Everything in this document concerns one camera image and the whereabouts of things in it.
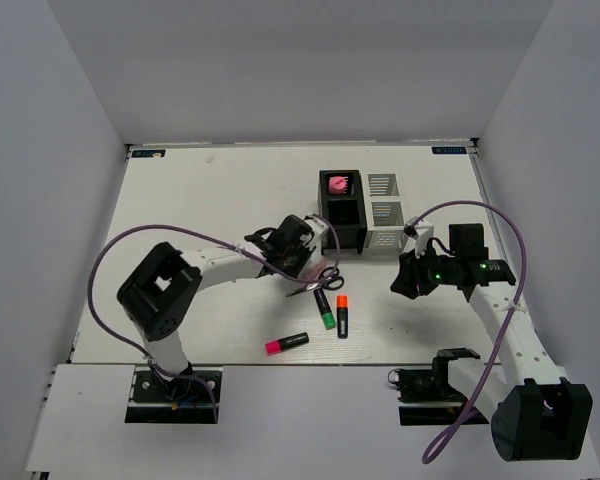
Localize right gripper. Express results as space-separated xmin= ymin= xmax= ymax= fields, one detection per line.
xmin=390 ymin=240 xmax=460 ymax=299

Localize black handled scissors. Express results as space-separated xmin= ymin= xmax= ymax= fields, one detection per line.
xmin=287 ymin=266 xmax=345 ymax=297

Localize green highlighter marker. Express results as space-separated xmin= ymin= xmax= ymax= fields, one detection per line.
xmin=313 ymin=288 xmax=336 ymax=330

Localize orange highlighter marker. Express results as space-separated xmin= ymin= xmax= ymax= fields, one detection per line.
xmin=336 ymin=295 xmax=349 ymax=339

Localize pink eraser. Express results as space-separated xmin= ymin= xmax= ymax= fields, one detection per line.
xmin=327 ymin=175 xmax=349 ymax=195

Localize pink highlighter marker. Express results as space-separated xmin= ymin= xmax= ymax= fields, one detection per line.
xmin=264 ymin=332 xmax=310 ymax=356

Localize pink correction tape dispenser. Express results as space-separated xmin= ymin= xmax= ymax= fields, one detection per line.
xmin=299 ymin=258 xmax=327 ymax=280

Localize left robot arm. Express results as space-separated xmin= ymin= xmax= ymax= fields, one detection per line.
xmin=117 ymin=214 xmax=329 ymax=399

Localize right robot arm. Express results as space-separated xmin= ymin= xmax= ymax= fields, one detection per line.
xmin=388 ymin=221 xmax=593 ymax=462

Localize black mesh organizer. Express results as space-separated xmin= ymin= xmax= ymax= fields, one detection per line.
xmin=318 ymin=170 xmax=368 ymax=254

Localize white mesh organizer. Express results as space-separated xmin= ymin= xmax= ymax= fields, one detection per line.
xmin=362 ymin=173 xmax=408 ymax=255

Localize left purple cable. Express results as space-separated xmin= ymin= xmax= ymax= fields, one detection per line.
xmin=89 ymin=213 xmax=344 ymax=424

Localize purple cable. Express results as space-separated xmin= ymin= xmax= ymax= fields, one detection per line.
xmin=404 ymin=199 xmax=529 ymax=466
xmin=89 ymin=213 xmax=344 ymax=424

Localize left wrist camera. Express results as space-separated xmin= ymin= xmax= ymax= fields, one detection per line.
xmin=304 ymin=215 xmax=330 ymax=250

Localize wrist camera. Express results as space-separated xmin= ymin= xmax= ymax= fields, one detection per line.
xmin=404 ymin=219 xmax=434 ymax=258
xmin=304 ymin=215 xmax=330 ymax=250

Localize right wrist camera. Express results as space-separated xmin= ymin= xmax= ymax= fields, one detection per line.
xmin=404 ymin=219 xmax=434 ymax=258

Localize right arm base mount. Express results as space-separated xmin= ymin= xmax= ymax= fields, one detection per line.
xmin=387 ymin=348 xmax=480 ymax=426

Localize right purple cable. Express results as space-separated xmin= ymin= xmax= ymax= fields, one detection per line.
xmin=404 ymin=199 xmax=529 ymax=466

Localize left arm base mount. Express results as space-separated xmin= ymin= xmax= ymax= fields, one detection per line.
xmin=124 ymin=369 xmax=222 ymax=425

